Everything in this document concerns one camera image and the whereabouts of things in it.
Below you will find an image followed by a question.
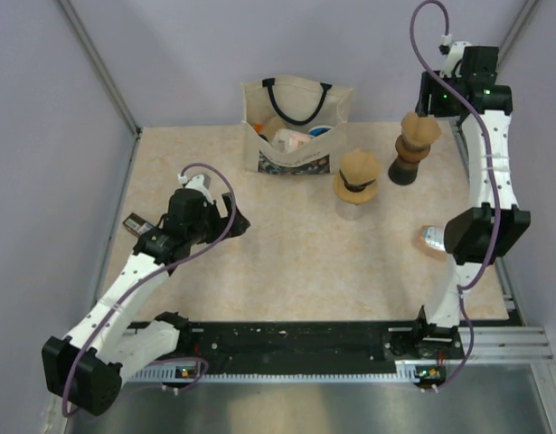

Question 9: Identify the clear pink lotion bottle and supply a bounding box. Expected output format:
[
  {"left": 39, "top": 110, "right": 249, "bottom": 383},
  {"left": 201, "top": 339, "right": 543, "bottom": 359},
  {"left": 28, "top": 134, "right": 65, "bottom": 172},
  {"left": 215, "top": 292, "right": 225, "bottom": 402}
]
[{"left": 414, "top": 225, "right": 447, "bottom": 260}]

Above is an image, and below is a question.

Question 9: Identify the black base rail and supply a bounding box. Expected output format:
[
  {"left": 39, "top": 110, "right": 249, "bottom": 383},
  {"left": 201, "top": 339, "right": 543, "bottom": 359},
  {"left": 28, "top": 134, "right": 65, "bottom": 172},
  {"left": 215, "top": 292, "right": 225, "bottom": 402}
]
[{"left": 169, "top": 321, "right": 463, "bottom": 375}]

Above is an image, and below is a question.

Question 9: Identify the clear glass server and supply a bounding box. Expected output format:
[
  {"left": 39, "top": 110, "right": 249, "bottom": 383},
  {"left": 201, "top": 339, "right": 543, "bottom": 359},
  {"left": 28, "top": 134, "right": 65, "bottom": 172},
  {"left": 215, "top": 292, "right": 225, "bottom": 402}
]
[{"left": 336, "top": 202, "right": 368, "bottom": 222}]

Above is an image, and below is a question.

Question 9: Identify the dark flask with red cap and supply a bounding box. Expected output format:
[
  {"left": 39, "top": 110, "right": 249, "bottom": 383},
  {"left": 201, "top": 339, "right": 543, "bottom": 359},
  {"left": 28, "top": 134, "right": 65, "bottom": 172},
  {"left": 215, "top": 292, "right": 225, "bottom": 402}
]
[{"left": 388, "top": 157, "right": 419, "bottom": 186}]

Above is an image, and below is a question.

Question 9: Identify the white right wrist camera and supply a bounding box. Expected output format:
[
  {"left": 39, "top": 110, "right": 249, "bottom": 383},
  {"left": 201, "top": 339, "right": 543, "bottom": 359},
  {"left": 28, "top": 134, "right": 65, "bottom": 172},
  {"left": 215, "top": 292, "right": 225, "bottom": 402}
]
[{"left": 439, "top": 33, "right": 471, "bottom": 78}]

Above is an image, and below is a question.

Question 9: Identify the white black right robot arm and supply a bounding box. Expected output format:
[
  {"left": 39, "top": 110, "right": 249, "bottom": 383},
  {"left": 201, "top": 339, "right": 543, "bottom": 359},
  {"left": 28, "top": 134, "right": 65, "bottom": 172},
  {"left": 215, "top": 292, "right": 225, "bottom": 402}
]
[{"left": 410, "top": 40, "right": 531, "bottom": 358}]

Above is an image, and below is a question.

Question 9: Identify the dark rectangular box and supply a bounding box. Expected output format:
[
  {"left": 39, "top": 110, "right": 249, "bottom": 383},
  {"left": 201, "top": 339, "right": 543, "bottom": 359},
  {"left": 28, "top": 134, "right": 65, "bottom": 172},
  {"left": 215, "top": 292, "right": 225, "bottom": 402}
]
[{"left": 122, "top": 212, "right": 154, "bottom": 238}]

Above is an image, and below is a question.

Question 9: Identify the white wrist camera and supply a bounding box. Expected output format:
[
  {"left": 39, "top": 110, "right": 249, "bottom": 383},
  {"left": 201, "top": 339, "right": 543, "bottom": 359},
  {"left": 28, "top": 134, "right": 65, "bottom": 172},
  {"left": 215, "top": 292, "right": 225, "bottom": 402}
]
[
  {"left": 177, "top": 173, "right": 213, "bottom": 203},
  {"left": 439, "top": 33, "right": 471, "bottom": 78}
]

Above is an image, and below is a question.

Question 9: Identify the beige canvas tote bag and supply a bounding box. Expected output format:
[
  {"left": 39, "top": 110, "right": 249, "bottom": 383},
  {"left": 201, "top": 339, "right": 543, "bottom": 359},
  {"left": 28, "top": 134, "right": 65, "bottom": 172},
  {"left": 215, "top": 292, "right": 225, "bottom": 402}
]
[{"left": 241, "top": 75, "right": 353, "bottom": 175}]

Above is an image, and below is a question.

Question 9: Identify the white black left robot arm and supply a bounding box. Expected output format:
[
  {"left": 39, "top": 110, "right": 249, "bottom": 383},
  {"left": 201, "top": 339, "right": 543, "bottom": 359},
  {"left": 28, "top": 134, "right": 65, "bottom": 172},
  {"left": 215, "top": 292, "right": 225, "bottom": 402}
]
[{"left": 42, "top": 185, "right": 250, "bottom": 417}]

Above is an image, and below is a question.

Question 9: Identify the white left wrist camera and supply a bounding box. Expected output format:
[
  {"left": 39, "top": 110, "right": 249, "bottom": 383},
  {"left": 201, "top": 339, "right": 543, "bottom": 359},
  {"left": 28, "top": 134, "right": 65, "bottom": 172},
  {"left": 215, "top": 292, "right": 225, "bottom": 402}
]
[{"left": 177, "top": 173, "right": 213, "bottom": 203}]

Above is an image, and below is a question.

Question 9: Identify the wooden dripper stand disc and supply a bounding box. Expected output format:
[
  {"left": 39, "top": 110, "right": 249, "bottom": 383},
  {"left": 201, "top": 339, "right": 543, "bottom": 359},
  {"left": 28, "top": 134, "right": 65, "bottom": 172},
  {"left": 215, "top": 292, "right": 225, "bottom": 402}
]
[{"left": 333, "top": 174, "right": 379, "bottom": 205}]

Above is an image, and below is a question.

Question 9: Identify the grey slotted cable duct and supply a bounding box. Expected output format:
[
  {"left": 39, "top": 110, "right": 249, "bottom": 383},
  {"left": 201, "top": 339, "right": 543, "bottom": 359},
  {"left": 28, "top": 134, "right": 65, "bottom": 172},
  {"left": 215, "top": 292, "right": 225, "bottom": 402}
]
[{"left": 128, "top": 362, "right": 448, "bottom": 386}]

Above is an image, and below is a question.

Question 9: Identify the brown paper coffee filter stack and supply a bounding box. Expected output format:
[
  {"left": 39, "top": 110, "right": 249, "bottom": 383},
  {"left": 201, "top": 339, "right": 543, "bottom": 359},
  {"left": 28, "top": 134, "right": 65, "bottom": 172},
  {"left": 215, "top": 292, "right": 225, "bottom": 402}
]
[{"left": 401, "top": 112, "right": 441, "bottom": 147}]

